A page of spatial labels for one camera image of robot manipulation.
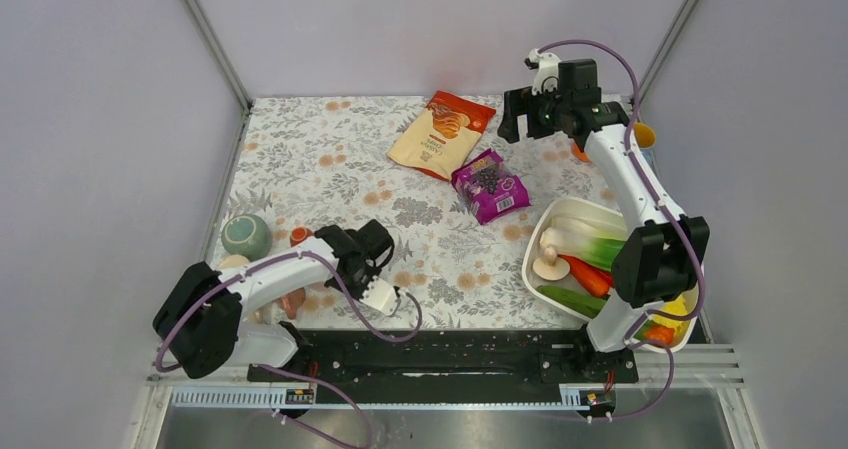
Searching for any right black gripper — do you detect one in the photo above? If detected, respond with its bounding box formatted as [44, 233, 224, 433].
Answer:
[496, 80, 571, 144]

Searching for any small orange red cup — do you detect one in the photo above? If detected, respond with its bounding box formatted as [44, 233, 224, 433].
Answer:
[289, 226, 314, 247]

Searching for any orange mug black handle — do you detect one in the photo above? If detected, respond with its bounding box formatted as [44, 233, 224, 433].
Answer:
[571, 142, 590, 163]

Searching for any blue mug yellow inside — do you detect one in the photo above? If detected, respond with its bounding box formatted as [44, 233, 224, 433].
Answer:
[633, 122, 656, 170]

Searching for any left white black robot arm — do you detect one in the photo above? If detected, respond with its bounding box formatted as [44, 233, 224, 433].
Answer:
[152, 220, 399, 380]

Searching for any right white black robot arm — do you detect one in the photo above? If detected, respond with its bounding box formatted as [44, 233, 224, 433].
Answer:
[497, 51, 710, 381]

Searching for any small salmon pink mug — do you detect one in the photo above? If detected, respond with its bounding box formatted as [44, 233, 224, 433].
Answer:
[277, 288, 307, 320]

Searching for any green round mug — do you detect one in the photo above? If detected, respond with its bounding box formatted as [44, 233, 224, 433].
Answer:
[220, 214, 272, 261]

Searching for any cream beige mug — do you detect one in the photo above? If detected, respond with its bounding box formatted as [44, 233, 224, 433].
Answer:
[215, 255, 264, 324]

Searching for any floral table cloth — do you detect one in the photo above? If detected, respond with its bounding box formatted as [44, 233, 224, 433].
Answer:
[224, 96, 626, 329]

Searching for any orange cassava chips bag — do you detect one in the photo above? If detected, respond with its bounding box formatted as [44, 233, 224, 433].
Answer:
[388, 91, 496, 181]

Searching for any purple snack bag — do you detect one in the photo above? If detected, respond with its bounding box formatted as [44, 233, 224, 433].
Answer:
[451, 149, 531, 225]

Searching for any white oval vegetable basin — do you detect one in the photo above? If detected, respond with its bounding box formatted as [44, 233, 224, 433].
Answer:
[521, 197, 700, 355]

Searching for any toy bok choy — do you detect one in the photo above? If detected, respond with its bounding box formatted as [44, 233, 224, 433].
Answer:
[539, 216, 625, 272]

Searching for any toy mushroom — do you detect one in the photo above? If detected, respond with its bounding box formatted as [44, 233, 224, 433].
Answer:
[532, 246, 571, 281]

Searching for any toy carrot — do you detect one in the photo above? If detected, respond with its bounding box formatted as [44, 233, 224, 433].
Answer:
[559, 255, 613, 298]

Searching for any toy cucumber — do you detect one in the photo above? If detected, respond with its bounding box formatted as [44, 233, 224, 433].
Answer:
[537, 285, 607, 319]

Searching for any toy yellow napa cabbage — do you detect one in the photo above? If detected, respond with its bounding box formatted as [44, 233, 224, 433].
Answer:
[651, 294, 689, 333]

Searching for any toy small tomato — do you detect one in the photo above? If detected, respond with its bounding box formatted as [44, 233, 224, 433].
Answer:
[639, 324, 675, 347]

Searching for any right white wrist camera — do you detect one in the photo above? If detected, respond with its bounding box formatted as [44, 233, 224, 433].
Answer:
[525, 49, 561, 96]

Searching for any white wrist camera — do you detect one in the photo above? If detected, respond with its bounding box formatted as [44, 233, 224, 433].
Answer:
[359, 277, 399, 316]
[525, 49, 561, 96]

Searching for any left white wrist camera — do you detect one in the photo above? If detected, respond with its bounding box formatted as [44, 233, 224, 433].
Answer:
[359, 277, 399, 316]

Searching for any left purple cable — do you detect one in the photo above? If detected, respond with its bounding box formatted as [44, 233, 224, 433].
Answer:
[153, 250, 424, 449]

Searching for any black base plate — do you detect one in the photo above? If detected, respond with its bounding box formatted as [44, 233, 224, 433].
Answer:
[284, 329, 639, 406]

